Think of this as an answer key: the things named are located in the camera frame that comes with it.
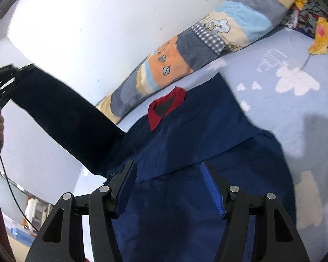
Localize patchwork quilt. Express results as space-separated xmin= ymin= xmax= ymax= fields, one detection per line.
xmin=96 ymin=0 xmax=312 ymax=123

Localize black cable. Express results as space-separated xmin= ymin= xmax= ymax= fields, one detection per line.
xmin=0 ymin=153 xmax=40 ymax=234

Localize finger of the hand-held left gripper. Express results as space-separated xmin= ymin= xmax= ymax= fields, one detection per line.
xmin=0 ymin=64 xmax=35 ymax=95

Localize navy jacket with red collar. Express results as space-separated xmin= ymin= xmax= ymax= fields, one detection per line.
xmin=10 ymin=67 xmax=297 ymax=262

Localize light blue cloud bedsheet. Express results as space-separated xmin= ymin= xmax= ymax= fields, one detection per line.
xmin=82 ymin=24 xmax=328 ymax=252

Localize white storage box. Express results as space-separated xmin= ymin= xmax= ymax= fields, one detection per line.
xmin=3 ymin=195 xmax=51 ymax=242

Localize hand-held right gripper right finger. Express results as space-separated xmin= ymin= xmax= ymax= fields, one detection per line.
xmin=201 ymin=161 xmax=311 ymax=262

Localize dark printed cloth with yellow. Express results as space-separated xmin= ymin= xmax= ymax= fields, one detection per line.
xmin=284 ymin=0 xmax=328 ymax=60

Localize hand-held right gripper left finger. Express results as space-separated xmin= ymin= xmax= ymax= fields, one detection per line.
xmin=24 ymin=160 xmax=138 ymax=262

